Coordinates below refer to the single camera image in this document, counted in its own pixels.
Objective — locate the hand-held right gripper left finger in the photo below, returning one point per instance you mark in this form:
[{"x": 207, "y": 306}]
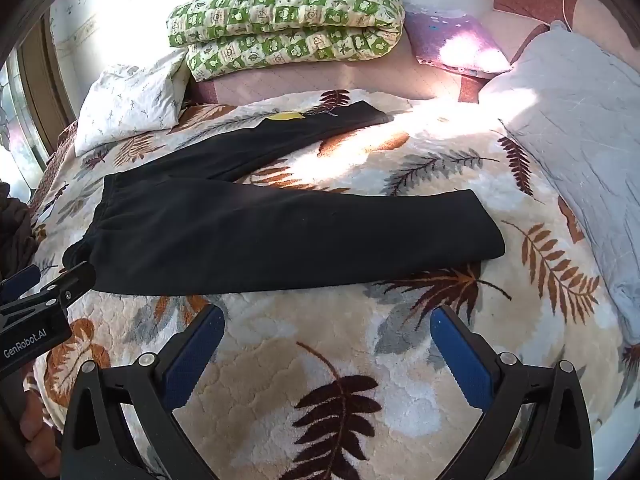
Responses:
[{"x": 192, "y": 360}]

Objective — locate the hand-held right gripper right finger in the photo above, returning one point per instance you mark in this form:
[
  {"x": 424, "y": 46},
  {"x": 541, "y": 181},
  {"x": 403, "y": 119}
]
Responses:
[{"x": 460, "y": 355}]

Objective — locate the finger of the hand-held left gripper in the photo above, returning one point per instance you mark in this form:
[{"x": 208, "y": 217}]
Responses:
[
  {"x": 75, "y": 280},
  {"x": 20, "y": 280}
]

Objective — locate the black pants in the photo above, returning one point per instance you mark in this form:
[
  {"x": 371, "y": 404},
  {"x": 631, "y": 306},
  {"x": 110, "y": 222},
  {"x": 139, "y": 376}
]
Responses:
[{"x": 260, "y": 230}]

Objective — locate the person's left hand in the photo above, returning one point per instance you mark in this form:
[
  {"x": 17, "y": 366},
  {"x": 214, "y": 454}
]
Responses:
[{"x": 40, "y": 435}]

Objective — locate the dark brown cloth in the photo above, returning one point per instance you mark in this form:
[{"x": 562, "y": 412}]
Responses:
[{"x": 15, "y": 230}]

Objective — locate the leaf print fleece blanket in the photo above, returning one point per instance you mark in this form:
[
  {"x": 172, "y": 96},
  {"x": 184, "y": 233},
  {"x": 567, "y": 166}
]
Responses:
[{"x": 350, "y": 360}]

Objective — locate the stained glass window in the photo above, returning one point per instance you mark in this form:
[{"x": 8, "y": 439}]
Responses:
[{"x": 20, "y": 120}]

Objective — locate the white leaf print pillow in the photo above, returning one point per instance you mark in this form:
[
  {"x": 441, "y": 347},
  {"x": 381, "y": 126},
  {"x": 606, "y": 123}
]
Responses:
[{"x": 132, "y": 102}]

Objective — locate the light grey quilted blanket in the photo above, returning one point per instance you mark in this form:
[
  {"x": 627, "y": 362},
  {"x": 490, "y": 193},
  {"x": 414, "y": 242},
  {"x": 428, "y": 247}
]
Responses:
[{"x": 580, "y": 155}]

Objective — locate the pink bed sheet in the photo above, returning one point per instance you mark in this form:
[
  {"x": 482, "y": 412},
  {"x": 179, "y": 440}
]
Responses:
[{"x": 330, "y": 77}]

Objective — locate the purple pillow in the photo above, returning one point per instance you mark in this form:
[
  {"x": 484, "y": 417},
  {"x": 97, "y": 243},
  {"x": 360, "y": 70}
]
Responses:
[{"x": 455, "y": 42}]

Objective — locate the green patterned folded quilt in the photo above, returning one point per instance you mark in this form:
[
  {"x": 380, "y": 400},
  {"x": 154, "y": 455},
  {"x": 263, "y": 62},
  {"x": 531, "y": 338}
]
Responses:
[{"x": 285, "y": 20}]

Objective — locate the pink padded headboard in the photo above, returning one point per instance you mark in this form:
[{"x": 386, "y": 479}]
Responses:
[{"x": 535, "y": 2}]

